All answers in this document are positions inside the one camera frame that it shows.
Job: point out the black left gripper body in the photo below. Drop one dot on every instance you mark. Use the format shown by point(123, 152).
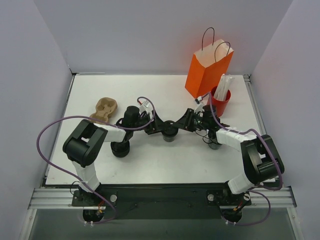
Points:
point(151, 126)

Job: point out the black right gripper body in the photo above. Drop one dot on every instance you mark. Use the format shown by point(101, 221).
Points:
point(189, 119)

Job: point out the black cup lid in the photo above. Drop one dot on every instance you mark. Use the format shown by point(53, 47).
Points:
point(169, 130)

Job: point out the dark coffee cup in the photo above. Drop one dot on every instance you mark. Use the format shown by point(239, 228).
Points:
point(169, 138)
point(214, 145)

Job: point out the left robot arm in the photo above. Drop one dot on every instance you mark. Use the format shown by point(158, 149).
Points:
point(84, 144)

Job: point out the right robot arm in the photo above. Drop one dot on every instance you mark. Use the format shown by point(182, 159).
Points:
point(262, 164)

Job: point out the red cylindrical cup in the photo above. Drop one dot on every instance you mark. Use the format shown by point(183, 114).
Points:
point(220, 106)

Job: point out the white wrapped straws bundle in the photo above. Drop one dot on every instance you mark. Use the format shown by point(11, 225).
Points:
point(223, 87)

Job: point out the stack of black lids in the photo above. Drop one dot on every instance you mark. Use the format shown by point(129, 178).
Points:
point(120, 149)

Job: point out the brown cardboard cup carrier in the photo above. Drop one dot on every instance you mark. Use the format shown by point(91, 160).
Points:
point(104, 110)

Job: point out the orange paper bag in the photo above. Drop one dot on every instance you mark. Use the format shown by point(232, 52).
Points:
point(207, 65)

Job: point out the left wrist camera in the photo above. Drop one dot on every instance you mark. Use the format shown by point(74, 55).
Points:
point(145, 106)

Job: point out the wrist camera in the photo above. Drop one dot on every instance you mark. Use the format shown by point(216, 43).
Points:
point(145, 106)
point(199, 104)

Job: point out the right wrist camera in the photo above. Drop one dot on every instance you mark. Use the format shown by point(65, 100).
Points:
point(199, 104)

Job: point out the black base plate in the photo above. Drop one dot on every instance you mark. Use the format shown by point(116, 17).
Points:
point(175, 201)

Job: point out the aluminium frame rail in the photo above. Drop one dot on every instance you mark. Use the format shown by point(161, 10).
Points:
point(61, 198)

